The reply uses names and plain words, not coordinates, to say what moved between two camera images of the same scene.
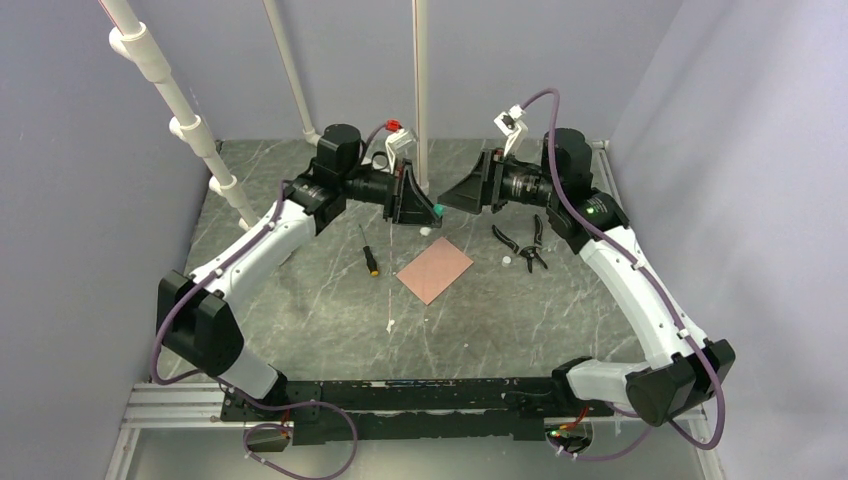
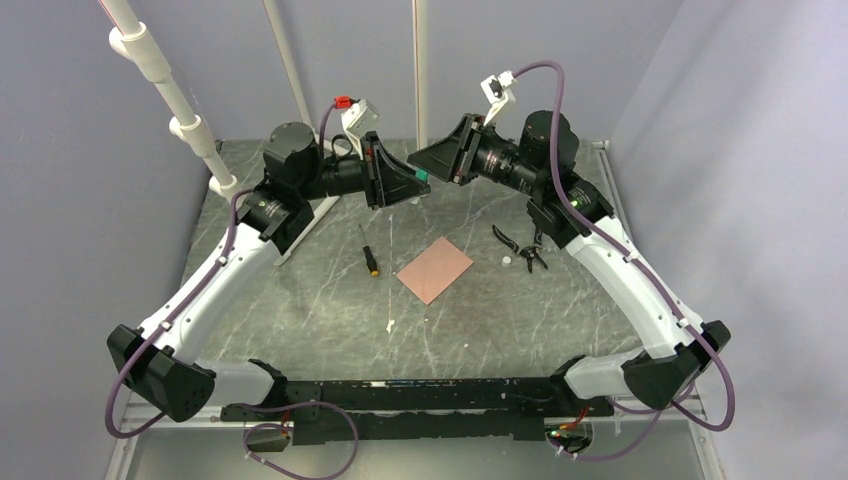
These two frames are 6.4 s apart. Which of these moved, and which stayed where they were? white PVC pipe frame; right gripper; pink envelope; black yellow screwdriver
Moved: right gripper
Stayed: black yellow screwdriver; pink envelope; white PVC pipe frame
